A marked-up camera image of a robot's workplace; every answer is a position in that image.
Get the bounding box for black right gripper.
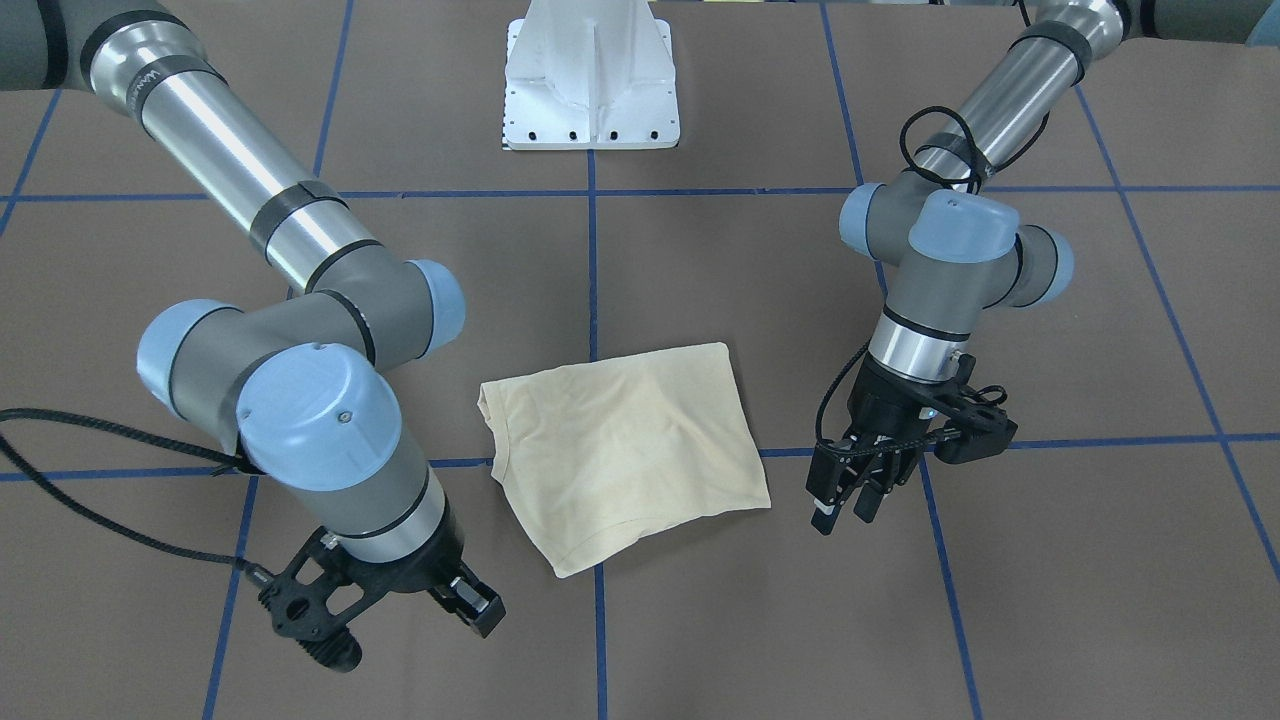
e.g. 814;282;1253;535
257;507;506;673

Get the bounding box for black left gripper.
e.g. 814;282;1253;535
806;352;1018;536

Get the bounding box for beige long-sleeve printed shirt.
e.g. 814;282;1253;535
477;342;771;579

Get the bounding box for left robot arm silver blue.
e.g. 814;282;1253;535
806;1;1277;536

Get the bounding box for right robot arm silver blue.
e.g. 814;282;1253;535
3;1;506;673

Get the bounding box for white central mounting column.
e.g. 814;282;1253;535
502;1;681;151

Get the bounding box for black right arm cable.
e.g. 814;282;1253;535
0;406;276;585

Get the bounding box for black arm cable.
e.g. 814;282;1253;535
0;406;276;585
815;105;1051;446

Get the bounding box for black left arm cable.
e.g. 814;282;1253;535
815;105;1051;446

